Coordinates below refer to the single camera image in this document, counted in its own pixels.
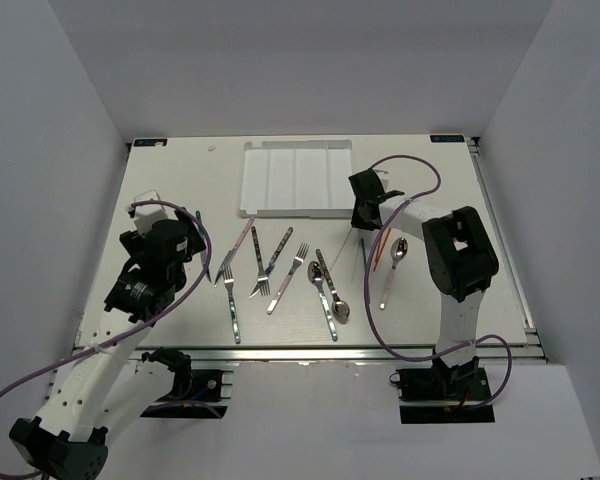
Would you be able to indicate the white divided utensil tray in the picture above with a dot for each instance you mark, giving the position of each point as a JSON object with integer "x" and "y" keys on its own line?
{"x": 297, "y": 179}

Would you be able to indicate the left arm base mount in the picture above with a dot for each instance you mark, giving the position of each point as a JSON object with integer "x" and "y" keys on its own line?
{"x": 198, "y": 391}

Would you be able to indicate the dark handled spoon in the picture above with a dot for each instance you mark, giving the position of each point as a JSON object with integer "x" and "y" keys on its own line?
{"x": 340, "y": 308}

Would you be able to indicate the green handled spoon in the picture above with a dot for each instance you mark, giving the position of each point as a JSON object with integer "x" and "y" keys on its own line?
{"x": 316, "y": 278}

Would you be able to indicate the orange chopstick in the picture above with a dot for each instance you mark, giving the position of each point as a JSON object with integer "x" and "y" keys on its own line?
{"x": 381, "y": 248}

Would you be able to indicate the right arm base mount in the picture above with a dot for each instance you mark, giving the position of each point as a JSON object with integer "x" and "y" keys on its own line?
{"x": 425, "y": 400}

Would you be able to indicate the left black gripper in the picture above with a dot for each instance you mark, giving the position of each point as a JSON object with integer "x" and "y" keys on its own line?
{"x": 195, "y": 243}

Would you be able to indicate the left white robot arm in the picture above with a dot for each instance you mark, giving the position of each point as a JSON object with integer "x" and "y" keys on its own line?
{"x": 70, "y": 436}

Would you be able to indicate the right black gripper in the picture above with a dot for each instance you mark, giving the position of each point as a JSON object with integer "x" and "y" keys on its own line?
{"x": 358, "y": 223}

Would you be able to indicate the dark handled knife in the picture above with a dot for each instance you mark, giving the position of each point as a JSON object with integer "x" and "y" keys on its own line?
{"x": 274, "y": 257}

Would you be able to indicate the green handled fork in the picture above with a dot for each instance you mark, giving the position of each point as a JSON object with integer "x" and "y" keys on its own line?
{"x": 228, "y": 281}

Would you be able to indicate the blue corner sticker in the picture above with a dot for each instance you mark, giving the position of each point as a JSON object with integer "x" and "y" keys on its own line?
{"x": 447, "y": 138}
{"x": 150, "y": 142}

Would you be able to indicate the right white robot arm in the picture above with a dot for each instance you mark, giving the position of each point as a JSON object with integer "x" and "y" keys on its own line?
{"x": 461, "y": 261}

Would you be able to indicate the pink handled knife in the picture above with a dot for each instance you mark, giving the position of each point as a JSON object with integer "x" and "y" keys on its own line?
{"x": 232, "y": 252}

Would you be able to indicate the left blue corner sticker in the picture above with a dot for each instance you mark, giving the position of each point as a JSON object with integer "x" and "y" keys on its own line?
{"x": 150, "y": 142}

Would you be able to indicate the pink handled fork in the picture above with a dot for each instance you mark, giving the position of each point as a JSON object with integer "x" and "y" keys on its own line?
{"x": 297, "y": 262}

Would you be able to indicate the right blue corner sticker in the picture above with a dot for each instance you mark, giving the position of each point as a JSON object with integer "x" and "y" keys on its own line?
{"x": 447, "y": 138}

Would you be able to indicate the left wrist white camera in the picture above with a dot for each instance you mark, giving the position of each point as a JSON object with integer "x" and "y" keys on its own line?
{"x": 145, "y": 216}

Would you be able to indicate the dark handled fork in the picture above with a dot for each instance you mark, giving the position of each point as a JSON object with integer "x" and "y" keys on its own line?
{"x": 263, "y": 281}

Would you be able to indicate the pink handled spoon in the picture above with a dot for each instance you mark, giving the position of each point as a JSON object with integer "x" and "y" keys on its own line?
{"x": 399, "y": 251}

